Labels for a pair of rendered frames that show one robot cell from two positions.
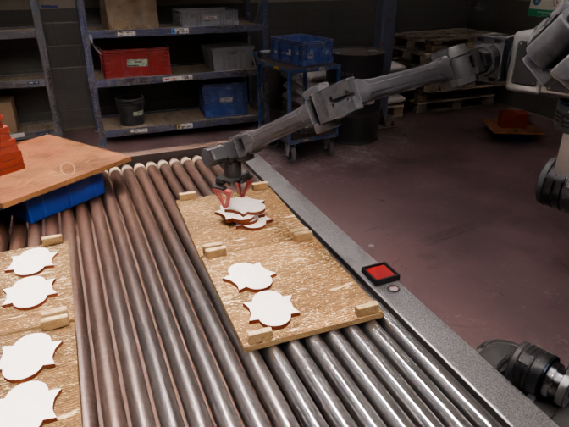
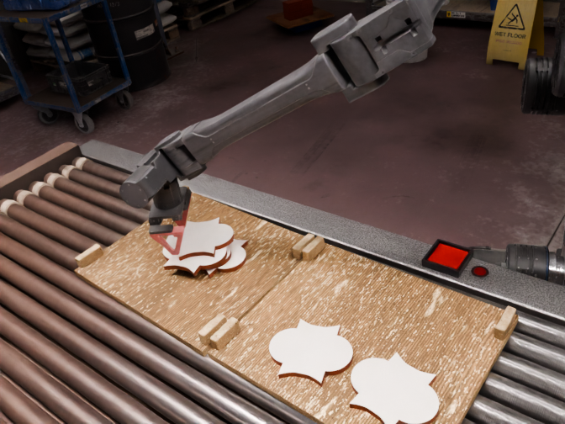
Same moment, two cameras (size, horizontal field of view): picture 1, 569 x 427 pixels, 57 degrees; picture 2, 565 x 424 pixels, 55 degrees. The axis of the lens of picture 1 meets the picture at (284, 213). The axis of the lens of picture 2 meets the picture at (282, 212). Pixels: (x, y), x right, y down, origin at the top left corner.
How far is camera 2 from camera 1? 0.71 m
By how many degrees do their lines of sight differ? 24
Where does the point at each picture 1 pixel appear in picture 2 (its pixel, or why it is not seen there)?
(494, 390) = not seen: outside the picture
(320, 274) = (390, 297)
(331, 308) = (459, 344)
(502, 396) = not seen: outside the picture
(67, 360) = not seen: outside the picture
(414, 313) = (539, 296)
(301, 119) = (316, 87)
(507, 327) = (433, 228)
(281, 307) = (407, 381)
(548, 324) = (463, 209)
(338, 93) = (392, 28)
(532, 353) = (525, 255)
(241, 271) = (293, 348)
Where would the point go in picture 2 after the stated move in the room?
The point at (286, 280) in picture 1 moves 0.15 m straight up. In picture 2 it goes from (359, 328) to (354, 263)
